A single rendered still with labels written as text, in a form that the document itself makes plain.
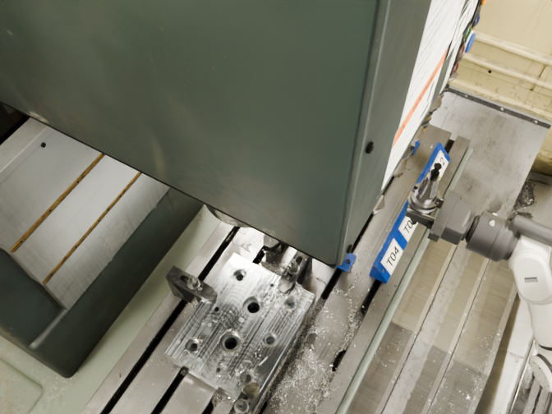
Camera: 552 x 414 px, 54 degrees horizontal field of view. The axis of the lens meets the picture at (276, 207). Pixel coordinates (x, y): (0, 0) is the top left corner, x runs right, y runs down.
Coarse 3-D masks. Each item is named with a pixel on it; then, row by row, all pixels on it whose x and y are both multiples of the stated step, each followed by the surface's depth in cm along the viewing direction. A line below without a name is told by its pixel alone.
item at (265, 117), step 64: (0, 0) 56; (64, 0) 50; (128, 0) 45; (192, 0) 41; (256, 0) 38; (320, 0) 35; (384, 0) 33; (0, 64) 68; (64, 64) 60; (128, 64) 53; (192, 64) 47; (256, 64) 43; (320, 64) 39; (384, 64) 39; (64, 128) 74; (128, 128) 63; (192, 128) 56; (256, 128) 50; (320, 128) 45; (384, 128) 50; (192, 192) 68; (256, 192) 59; (320, 192) 52; (320, 256) 63
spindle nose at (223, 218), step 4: (208, 208) 83; (212, 208) 80; (212, 212) 82; (216, 212) 80; (220, 212) 79; (216, 216) 82; (220, 216) 80; (224, 216) 80; (228, 216) 79; (224, 220) 81; (228, 220) 80; (232, 220) 80; (236, 220) 79; (232, 224) 81; (236, 224) 81; (240, 224) 80; (244, 224) 80
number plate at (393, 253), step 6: (390, 246) 138; (396, 246) 139; (390, 252) 138; (396, 252) 139; (384, 258) 136; (390, 258) 137; (396, 258) 139; (384, 264) 136; (390, 264) 137; (396, 264) 139; (390, 270) 137
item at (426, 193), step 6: (426, 180) 108; (432, 180) 107; (438, 180) 107; (420, 186) 111; (426, 186) 108; (432, 186) 108; (438, 186) 109; (420, 192) 111; (426, 192) 109; (432, 192) 109; (420, 198) 112; (426, 198) 111; (432, 198) 111
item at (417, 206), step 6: (414, 186) 115; (414, 192) 113; (438, 192) 113; (408, 198) 115; (414, 198) 113; (438, 198) 113; (414, 204) 112; (420, 204) 112; (426, 204) 112; (432, 204) 112; (438, 204) 114; (414, 210) 114; (420, 210) 113; (426, 210) 113; (432, 210) 113
